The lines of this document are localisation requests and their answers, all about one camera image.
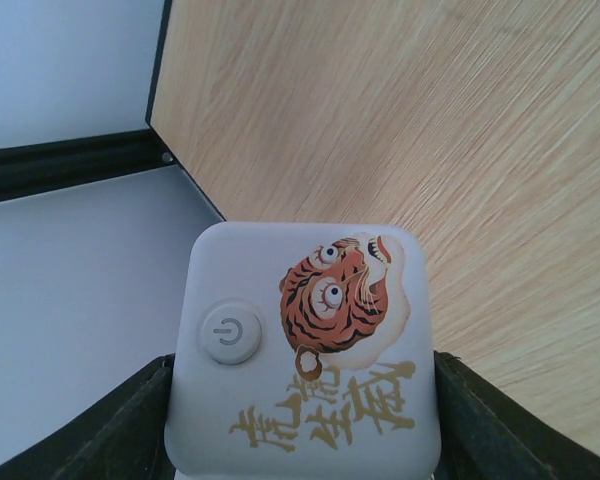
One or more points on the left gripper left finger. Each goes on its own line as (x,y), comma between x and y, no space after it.
(121,436)

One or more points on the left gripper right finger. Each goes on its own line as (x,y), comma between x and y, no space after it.
(485,434)

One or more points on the white tiger cube plug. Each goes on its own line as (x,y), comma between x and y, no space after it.
(305,351)

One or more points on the black frame rail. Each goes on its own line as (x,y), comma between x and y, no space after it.
(27,170)

